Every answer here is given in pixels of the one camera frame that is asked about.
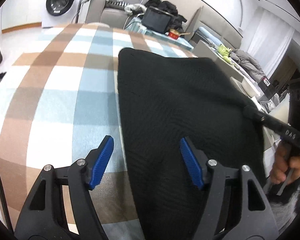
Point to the green plush toy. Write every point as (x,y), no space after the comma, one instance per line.
(224,52)

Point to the person's right hand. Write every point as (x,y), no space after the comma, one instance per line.
(282,164)

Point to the small teal side table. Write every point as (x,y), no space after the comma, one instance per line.
(135,25)

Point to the grey duvet on bed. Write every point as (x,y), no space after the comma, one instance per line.
(248,63)

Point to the blue pillow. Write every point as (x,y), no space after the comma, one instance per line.
(202,31)

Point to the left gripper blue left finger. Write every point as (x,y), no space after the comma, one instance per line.
(97,161)

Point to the grey sofa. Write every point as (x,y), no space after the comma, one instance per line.
(113,14)

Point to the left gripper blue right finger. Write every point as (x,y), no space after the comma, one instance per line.
(192,164)

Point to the white lower kitchen cabinets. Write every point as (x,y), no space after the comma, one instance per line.
(21,13)

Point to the black clothes pile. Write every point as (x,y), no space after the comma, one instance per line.
(176,21)

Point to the black knit sweater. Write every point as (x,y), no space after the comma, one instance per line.
(162,100)

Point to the white washing machine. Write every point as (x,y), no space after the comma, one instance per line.
(59,12)

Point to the red instant noodle bowl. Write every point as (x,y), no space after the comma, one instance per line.
(174,34)

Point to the grey bed headboard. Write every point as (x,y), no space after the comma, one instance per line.
(216,24)

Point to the black air fryer pot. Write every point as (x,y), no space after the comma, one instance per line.
(156,20)

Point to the checkered plaid tablecloth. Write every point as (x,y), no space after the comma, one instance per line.
(58,100)

